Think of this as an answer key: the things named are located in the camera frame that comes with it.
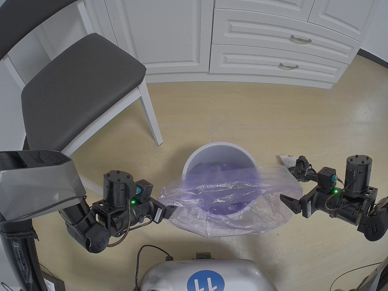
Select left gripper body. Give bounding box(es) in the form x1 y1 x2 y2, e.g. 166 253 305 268
130 199 167 225

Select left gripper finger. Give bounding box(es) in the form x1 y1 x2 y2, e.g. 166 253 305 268
163 205 178 221

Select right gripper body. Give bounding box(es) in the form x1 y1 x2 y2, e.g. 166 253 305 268
301 189 344 220

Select black plastic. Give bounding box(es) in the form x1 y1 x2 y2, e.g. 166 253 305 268
288 156 319 183

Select purple plastic bag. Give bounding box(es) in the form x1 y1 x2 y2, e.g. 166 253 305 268
157 161 304 238

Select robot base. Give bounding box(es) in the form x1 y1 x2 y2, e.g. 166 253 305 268
140 252 278 291

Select white trash bin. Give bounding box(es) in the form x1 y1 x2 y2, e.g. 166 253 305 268
181 142 261 218

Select white printed paper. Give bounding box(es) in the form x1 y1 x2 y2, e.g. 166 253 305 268
277 154 299 169

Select white chair grey cushions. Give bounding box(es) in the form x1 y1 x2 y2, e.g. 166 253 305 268
0 0 164 196

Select white wardrobe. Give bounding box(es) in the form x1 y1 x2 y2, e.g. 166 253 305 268
83 0 382 90

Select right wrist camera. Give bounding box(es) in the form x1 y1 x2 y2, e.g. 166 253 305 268
317 167 337 193

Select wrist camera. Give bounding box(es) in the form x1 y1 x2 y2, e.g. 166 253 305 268
317 167 337 193
133 179 154 204

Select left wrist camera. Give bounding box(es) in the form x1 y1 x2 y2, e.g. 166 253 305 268
133 179 154 204

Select black cable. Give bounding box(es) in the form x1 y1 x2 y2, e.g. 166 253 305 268
330 261 382 291
134 245 174 291

